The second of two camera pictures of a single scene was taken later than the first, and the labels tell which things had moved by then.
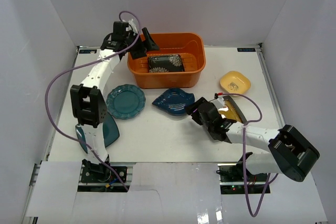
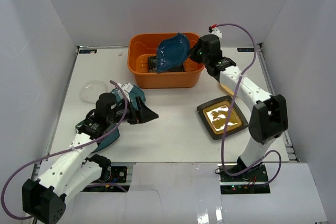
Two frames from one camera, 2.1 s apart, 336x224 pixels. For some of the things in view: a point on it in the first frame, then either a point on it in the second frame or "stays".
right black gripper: [192, 108] to [193, 56]
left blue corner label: [87, 51] stays
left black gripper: [139, 50] to [134, 112]
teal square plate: [111, 132] stays
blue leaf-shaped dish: [174, 102] to [171, 51]
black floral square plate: [165, 63] stays
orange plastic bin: [190, 46] stays
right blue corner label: [246, 49] stays
